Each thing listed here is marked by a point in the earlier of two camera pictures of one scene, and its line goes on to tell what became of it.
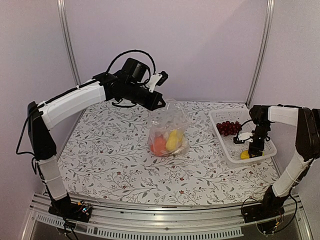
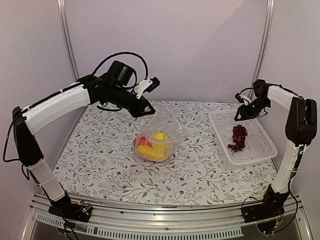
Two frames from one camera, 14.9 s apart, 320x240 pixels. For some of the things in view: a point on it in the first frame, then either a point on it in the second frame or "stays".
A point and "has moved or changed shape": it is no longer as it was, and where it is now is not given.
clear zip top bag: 168,124 has moved or changed shape
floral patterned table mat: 108,160 stays
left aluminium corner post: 62,10 stays
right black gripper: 252,150 to 245,113
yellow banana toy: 244,155 to 158,151
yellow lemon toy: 172,141 to 160,139
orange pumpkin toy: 158,146 to 143,142
